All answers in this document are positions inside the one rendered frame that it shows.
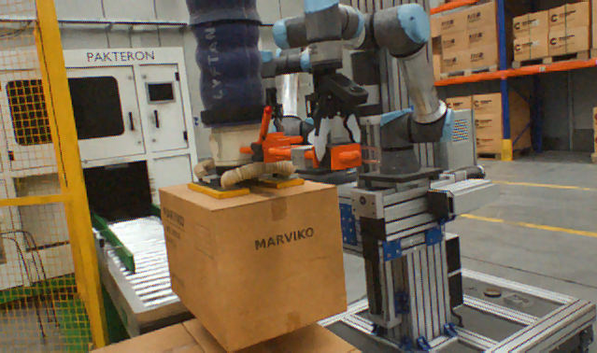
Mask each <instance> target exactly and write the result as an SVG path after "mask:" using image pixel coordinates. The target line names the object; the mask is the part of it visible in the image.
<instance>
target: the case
mask: <svg viewBox="0 0 597 353"><path fill-rule="evenodd" d="M244 188H247V189H249V194H248V195H242V196H237V197H232V198H226V199H221V200H219V199H216V198H213V197H211V196H208V195H205V194H203V193H201V192H198V191H193V190H191V189H188V183H187V184H181V185H176V186H169V187H162V188H158V194H159V201H160V208H161V216H162V223H163V236H164V243H165V252H166V258H167V266H168V273H169V280H170V288H171V290H172V292H173V293H174V294H175V295H176V296H177V297H178V298H179V299H180V300H181V301H182V302H183V304H184V305H185V306H186V307H187V308H188V309H189V310H190V311H191V312H192V313H193V314H194V316H195V317H197V318H198V319H199V320H200V321H201V322H202V323H203V324H204V325H205V326H206V329H207V330H208V331H209V332H210V333H211V334H212V335H213V336H214V337H215V338H216V339H217V340H218V341H219V343H220V344H221V345H222V346H223V347H224V348H225V349H226V350H227V351H228V352H229V353H232V352H235V351H237V350H239V349H242V348H245V347H248V346H253V345H255V344H258V343H260V342H263V341H266V340H269V339H272V337H274V336H277V335H280V334H283V333H286V332H290V331H293V330H296V329H299V328H302V327H304V326H307V325H309V324H312V323H315V322H318V321H321V320H324V319H326V318H330V317H333V316H336V315H339V314H342V313H344V312H347V311H348V303H347V292H346V280H345V268H344V257H343V247H342V235H341V224H340V213H339V202H338V191H337V186H334V185H328V184H322V183H316V182H310V181H305V185H300V186H295V187H289V188H285V189H279V190H277V189H273V188H268V187H264V186H260V185H256V184H251V183H250V186H249V187H244Z"/></svg>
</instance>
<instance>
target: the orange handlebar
mask: <svg viewBox="0 0 597 353"><path fill-rule="evenodd" d="M276 139H277V141H280V140H290V141H291V144H292V145H293V144H300V143H303V137H302V136H279V135H277V136H273V140H276ZM300 147H302V146H285V147H282V148H270V149H268V150H267V155H268V156H271V157H277V158H276V159H278V160H288V159H291V149H292V148H300ZM239 152H240V153H241V154H249V155H252V150H250V148H244V147H242V148H240V149H239ZM360 157H361V155H360V152H359V151H351V152H343V153H341V154H339V156H338V160H339V161H340V162H356V161H358V160H359V159H360ZM305 158H306V159H307V160H310V161H313V154H312V151H307V152H306V153H305Z"/></svg>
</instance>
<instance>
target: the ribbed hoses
mask: <svg viewBox="0 0 597 353"><path fill-rule="evenodd" d="M216 166H217V165H215V161H214V159H212V160H207V161H204V162H200V163H198V164H196V165H195V166H194V168H193V172H194V174H195V175H196V177H197V179H198V181H199V182H200V181H203V176H205V175H207V171H211V170H214V169H215V170H216V168H215V167H216ZM295 170H296V166H293V165H292V162H287V161H285V162H273V163H263V162H255V163H252V164H248V165H244V166H241V167H239V168H236V169H234V170H231V171H227V172H225V173H224V174H223V175H222V177H221V180H220V183H221V188H222V189H231V188H233V187H234V186H235V183H236V182H239V181H242V179H243V180H245V179H247V178H252V177H257V176H259V175H268V174H271V175H272V174H278V175H277V176H278V177H279V178H280V179H287V178H290V177H291V175H292V174H293V173H295Z"/></svg>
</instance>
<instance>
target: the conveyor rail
mask: <svg viewBox="0 0 597 353"><path fill-rule="evenodd" d="M92 233H93V239H94V244H95V250H96V256H97V262H99V264H100V266H101V267H102V273H103V277H102V280H103V282H104V284H105V286H106V288H107V292H108V294H109V296H110V297H111V300H112V302H113V303H114V305H115V307H116V309H117V311H118V313H119V315H120V317H121V320H122V322H123V317H122V313H121V306H122V307H123V309H124V311H125V313H126V315H127V320H128V327H127V325H126V329H127V331H128V333H129V335H130V337H131V338H134V337H137V336H138V332H137V325H136V320H135V311H137V310H142V308H145V307H146V306H145V305H144V303H143V302H142V300H141V299H140V297H139V296H138V295H137V293H136V292H135V290H134V288H133V287H131V286H132V285H130V284H129V282H128V281H127V279H126V278H125V277H124V275H123V274H122V272H121V270H120V269H119V267H118V266H117V264H116V263H115V262H114V261H113V260H112V258H111V257H110V255H109V254H108V257H107V250H106V249H105V248H104V247H103V249H104V254H105V260H106V261H107V262H108V268H109V269H107V262H106V261H104V257H103V250H102V248H101V247H100V245H99V239H98V237H97V236H96V239H97V240H96V239H95V233H94V230H92ZM123 324H124V322H123Z"/></svg>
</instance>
